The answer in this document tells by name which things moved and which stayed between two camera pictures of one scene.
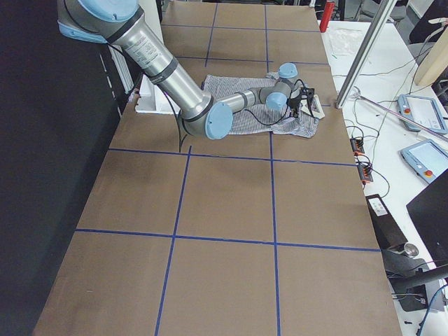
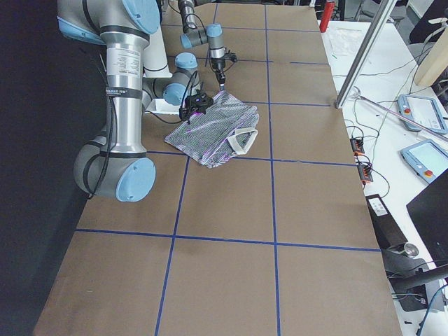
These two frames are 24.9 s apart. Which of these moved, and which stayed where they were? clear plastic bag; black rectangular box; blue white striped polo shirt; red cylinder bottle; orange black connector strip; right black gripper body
Moved: blue white striped polo shirt; right black gripper body
Stayed: orange black connector strip; red cylinder bottle; clear plastic bag; black rectangular box
